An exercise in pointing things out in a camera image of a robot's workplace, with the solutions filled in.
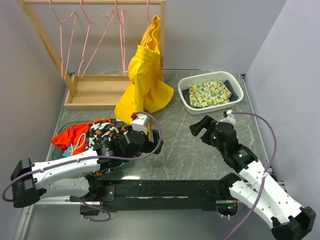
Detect white perforated plastic basket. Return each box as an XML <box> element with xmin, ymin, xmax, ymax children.
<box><xmin>177</xmin><ymin>71</ymin><xmax>244</xmax><ymax>115</ymax></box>

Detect camouflage print shorts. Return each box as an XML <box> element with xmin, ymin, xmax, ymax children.
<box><xmin>85</xmin><ymin>118</ymin><xmax>128</xmax><ymax>177</ymax></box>

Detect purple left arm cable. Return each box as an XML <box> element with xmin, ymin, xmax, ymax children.
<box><xmin>1</xmin><ymin>111</ymin><xmax>163</xmax><ymax>223</ymax></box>

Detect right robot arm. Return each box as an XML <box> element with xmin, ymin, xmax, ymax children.
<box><xmin>189</xmin><ymin>114</ymin><xmax>316</xmax><ymax>240</ymax></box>

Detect pink wire hanger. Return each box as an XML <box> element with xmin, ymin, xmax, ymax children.
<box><xmin>142</xmin><ymin>0</ymin><xmax>154</xmax><ymax>49</ymax></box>
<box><xmin>49</xmin><ymin>0</ymin><xmax>77</xmax><ymax>80</ymax></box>
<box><xmin>114</xmin><ymin>0</ymin><xmax>127</xmax><ymax>76</ymax></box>
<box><xmin>77</xmin><ymin>0</ymin><xmax>115</xmax><ymax>78</ymax></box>

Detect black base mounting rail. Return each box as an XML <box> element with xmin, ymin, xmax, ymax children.
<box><xmin>81</xmin><ymin>177</ymin><xmax>238</xmax><ymax>216</ymax></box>

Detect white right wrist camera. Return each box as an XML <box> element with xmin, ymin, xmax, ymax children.
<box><xmin>219</xmin><ymin>110</ymin><xmax>236</xmax><ymax>125</ymax></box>

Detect yellow shorts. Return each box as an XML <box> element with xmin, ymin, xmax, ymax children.
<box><xmin>114</xmin><ymin>15</ymin><xmax>174</xmax><ymax>125</ymax></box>

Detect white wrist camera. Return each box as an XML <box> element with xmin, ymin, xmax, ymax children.
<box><xmin>219</xmin><ymin>110</ymin><xmax>236</xmax><ymax>125</ymax></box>
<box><xmin>131</xmin><ymin>113</ymin><xmax>150</xmax><ymax>136</ymax></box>

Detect dark navy folded cloth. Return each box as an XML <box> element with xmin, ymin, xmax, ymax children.
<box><xmin>181</xmin><ymin>79</ymin><xmax>239</xmax><ymax>109</ymax></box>

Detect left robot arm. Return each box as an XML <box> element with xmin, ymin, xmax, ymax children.
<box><xmin>2</xmin><ymin>128</ymin><xmax>163</xmax><ymax>208</ymax></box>

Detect orange shorts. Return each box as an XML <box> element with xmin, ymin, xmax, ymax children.
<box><xmin>51</xmin><ymin>118</ymin><xmax>105</xmax><ymax>155</ymax></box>

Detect wooden hanger rack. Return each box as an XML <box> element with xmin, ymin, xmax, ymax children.
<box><xmin>19</xmin><ymin>0</ymin><xmax>166</xmax><ymax>111</ymax></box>

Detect lemon print cloth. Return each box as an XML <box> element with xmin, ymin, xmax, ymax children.
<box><xmin>188</xmin><ymin>80</ymin><xmax>233</xmax><ymax>109</ymax></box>

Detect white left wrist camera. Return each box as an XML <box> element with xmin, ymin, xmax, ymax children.
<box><xmin>131</xmin><ymin>113</ymin><xmax>150</xmax><ymax>136</ymax></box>

